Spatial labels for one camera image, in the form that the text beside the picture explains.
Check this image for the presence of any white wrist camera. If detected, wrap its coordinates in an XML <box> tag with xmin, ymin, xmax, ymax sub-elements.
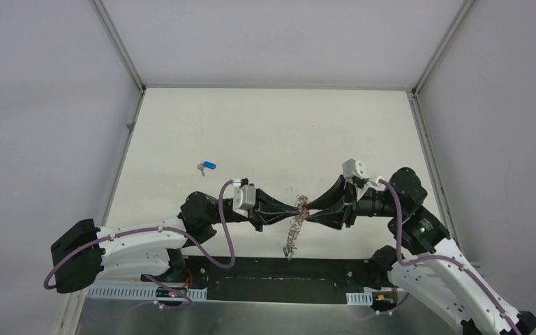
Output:
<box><xmin>342</xmin><ymin>158</ymin><xmax>369</xmax><ymax>180</ymax></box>
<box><xmin>232</xmin><ymin>184</ymin><xmax>256</xmax><ymax>211</ymax></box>

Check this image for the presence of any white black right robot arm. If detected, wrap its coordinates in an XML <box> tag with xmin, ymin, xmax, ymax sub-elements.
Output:
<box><xmin>305</xmin><ymin>167</ymin><xmax>536</xmax><ymax>334</ymax></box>

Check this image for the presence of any loose blue tag key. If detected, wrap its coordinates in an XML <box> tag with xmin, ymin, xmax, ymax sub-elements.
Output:
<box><xmin>197</xmin><ymin>161</ymin><xmax>216</xmax><ymax>177</ymax></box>

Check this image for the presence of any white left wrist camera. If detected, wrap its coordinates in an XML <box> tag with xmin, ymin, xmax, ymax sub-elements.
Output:
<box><xmin>232</xmin><ymin>184</ymin><xmax>256</xmax><ymax>211</ymax></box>

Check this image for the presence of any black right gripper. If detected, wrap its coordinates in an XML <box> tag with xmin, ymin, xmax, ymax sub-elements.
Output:
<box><xmin>305</xmin><ymin>174</ymin><xmax>402</xmax><ymax>230</ymax></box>

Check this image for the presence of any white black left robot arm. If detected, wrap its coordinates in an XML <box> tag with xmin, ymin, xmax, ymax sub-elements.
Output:
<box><xmin>43</xmin><ymin>179</ymin><xmax>307</xmax><ymax>294</ymax></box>

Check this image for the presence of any left white cable duct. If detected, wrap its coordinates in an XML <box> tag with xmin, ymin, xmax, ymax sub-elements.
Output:
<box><xmin>87</xmin><ymin>284</ymin><xmax>184</xmax><ymax>302</ymax></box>

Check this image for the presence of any white cable duct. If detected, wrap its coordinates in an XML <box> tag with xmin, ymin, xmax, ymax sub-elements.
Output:
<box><xmin>345</xmin><ymin>291</ymin><xmax>373</xmax><ymax>306</ymax></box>
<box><xmin>87</xmin><ymin>284</ymin><xmax>184</xmax><ymax>302</ymax></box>

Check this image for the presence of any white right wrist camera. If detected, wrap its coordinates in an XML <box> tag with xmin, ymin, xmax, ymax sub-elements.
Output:
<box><xmin>342</xmin><ymin>158</ymin><xmax>369</xmax><ymax>180</ymax></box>

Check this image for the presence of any right white cable duct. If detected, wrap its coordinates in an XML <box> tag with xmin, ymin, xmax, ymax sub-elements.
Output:
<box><xmin>345</xmin><ymin>291</ymin><xmax>373</xmax><ymax>306</ymax></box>

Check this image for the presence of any black mounting base plate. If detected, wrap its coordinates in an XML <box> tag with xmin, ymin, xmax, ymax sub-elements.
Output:
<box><xmin>143</xmin><ymin>255</ymin><xmax>415</xmax><ymax>305</ymax></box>

